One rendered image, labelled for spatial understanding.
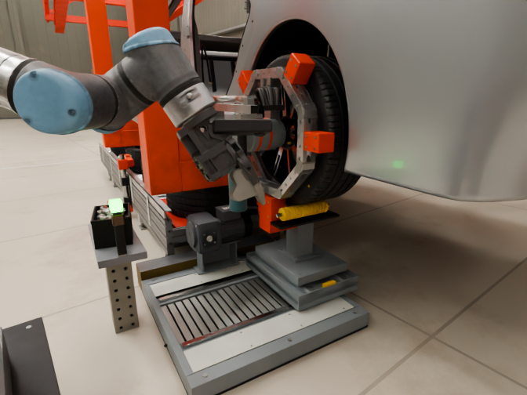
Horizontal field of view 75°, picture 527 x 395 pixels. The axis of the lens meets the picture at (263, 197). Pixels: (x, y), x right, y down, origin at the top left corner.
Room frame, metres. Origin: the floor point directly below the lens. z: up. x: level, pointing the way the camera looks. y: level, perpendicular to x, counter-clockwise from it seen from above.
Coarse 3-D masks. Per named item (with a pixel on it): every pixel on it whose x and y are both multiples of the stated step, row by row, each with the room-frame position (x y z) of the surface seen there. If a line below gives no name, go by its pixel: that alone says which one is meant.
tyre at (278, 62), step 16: (272, 64) 1.63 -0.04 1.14; (320, 64) 1.43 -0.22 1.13; (336, 64) 1.48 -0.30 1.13; (320, 80) 1.35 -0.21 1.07; (336, 80) 1.38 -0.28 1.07; (320, 96) 1.33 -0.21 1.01; (336, 96) 1.34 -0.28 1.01; (320, 112) 1.33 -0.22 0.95; (336, 112) 1.30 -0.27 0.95; (320, 128) 1.32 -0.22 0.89; (336, 128) 1.29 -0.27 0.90; (336, 144) 1.28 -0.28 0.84; (320, 160) 1.32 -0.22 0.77; (336, 160) 1.30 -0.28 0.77; (320, 176) 1.31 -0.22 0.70; (336, 176) 1.34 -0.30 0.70; (352, 176) 1.39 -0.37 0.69; (304, 192) 1.40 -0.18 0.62; (320, 192) 1.36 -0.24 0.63; (336, 192) 1.43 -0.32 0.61
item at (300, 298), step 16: (256, 256) 1.74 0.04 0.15; (256, 272) 1.63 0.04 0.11; (272, 272) 1.56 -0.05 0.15; (352, 272) 1.52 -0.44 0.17; (288, 288) 1.38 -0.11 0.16; (304, 288) 1.37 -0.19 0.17; (320, 288) 1.37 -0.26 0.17; (336, 288) 1.42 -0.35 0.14; (352, 288) 1.47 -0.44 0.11; (304, 304) 1.32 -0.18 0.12
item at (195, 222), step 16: (224, 208) 1.73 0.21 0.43; (192, 224) 1.62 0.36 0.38; (208, 224) 1.60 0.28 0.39; (224, 224) 1.69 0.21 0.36; (240, 224) 1.72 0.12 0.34; (192, 240) 1.61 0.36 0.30; (208, 240) 1.59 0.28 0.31; (224, 240) 1.67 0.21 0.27; (240, 240) 1.78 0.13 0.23; (208, 256) 1.77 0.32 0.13; (224, 256) 1.82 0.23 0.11; (208, 272) 1.67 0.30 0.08
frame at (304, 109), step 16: (256, 80) 1.60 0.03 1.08; (288, 80) 1.37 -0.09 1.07; (304, 96) 1.35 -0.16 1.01; (304, 112) 1.28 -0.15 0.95; (304, 128) 1.28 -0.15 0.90; (256, 160) 1.69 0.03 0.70; (304, 160) 1.28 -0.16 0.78; (288, 176) 1.36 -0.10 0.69; (304, 176) 1.33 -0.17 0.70; (272, 192) 1.46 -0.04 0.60; (288, 192) 1.42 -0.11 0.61
